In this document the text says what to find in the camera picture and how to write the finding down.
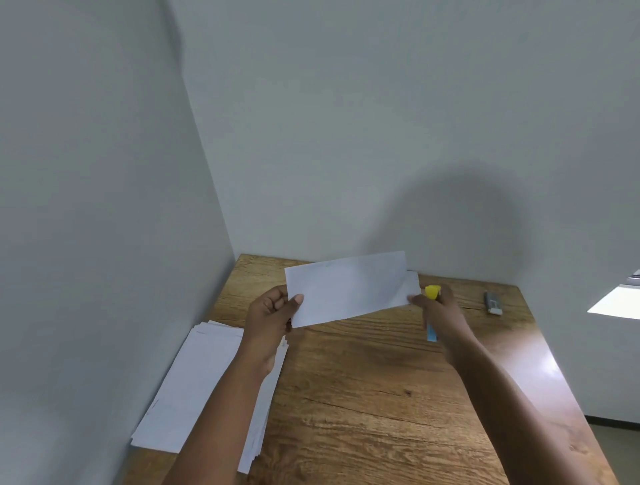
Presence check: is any person's right hand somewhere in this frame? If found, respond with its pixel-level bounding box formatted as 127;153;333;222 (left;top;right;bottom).
408;284;475;367

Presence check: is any person's left hand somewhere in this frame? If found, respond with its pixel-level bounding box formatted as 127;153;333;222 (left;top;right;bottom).
243;285;305;356

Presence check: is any blue glue stick yellow cap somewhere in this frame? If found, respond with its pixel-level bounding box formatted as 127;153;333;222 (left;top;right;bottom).
424;285;442;343

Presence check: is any white envelope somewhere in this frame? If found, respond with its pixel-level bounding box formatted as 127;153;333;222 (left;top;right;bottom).
284;251;422;329

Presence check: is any person's left forearm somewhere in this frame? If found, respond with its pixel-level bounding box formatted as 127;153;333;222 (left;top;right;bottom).
161;345;275;485

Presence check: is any person's right forearm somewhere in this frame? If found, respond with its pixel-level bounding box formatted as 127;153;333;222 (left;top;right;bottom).
448;336;603;485

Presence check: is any stack of white paper sheets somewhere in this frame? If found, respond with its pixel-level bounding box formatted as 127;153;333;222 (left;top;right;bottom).
130;320;290;475

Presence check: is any bright window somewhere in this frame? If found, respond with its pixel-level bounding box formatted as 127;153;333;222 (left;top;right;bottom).
586;269;640;321

